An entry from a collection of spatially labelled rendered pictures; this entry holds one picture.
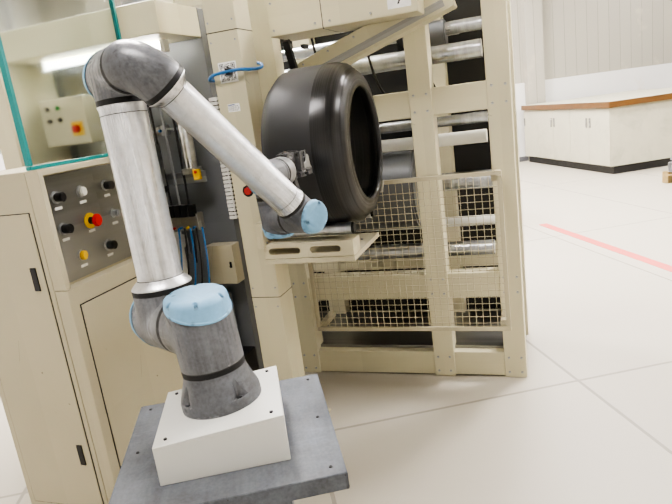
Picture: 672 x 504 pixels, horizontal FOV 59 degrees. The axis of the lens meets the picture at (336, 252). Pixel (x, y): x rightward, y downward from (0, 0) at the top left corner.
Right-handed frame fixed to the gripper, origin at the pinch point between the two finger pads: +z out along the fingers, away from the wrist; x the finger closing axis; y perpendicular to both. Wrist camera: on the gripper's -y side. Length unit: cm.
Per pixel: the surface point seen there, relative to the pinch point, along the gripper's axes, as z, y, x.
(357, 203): 13.9, -14.9, -11.7
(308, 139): 1.2, 9.7, -1.3
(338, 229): 14.8, -24.2, -3.1
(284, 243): 12.9, -28.0, 18.2
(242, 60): 22, 40, 29
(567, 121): 750, -39, -113
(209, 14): 22, 58, 39
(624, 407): 56, -113, -102
